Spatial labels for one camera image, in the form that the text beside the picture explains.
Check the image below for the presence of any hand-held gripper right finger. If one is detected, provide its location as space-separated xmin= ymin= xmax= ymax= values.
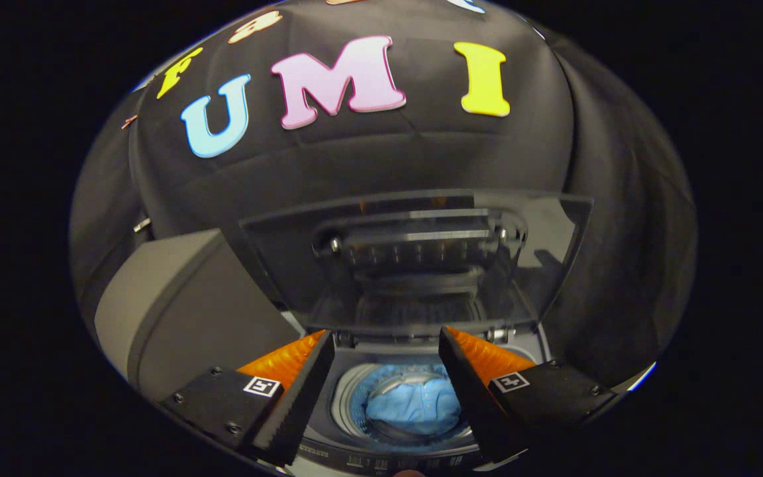
xmin=438 ymin=325 xmax=619 ymax=464

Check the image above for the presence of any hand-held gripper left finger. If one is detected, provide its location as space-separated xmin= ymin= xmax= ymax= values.
xmin=158 ymin=329 xmax=336 ymax=466

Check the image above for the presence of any light blue polo shirt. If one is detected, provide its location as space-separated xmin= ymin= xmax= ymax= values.
xmin=364 ymin=373 xmax=463 ymax=438

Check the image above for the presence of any dark glass washing machine lid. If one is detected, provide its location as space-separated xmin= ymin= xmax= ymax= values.
xmin=239 ymin=189 xmax=594 ymax=337

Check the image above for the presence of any grey cabinet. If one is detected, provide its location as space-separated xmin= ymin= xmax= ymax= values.
xmin=95 ymin=229 xmax=304 ymax=403

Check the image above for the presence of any black backdrop cloth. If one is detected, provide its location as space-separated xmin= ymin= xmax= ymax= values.
xmin=70 ymin=0 xmax=698 ymax=393

